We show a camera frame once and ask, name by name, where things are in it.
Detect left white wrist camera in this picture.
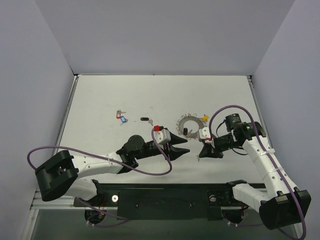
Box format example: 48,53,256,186
153,125,172,145

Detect aluminium frame rail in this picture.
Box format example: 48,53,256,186
31,189,300,211

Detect yellow tag key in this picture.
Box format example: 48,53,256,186
201,114,209,122

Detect key black tag on disc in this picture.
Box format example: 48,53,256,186
183,127,193,137

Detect red tag key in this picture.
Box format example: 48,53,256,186
116,109,126,119

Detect blue tag key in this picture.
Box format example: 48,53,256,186
120,116,128,126

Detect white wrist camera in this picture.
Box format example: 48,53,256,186
197,127,213,144
153,125,172,145

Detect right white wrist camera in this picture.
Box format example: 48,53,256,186
197,127,213,144

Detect round metal keyring disc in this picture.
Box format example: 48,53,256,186
176,113,207,140

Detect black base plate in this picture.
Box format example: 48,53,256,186
87,183,243,221

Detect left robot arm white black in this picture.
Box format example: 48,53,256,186
34,129,190,206

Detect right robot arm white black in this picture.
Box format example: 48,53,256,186
197,113,311,230

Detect silver key black tag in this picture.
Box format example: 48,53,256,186
140,117,154,126

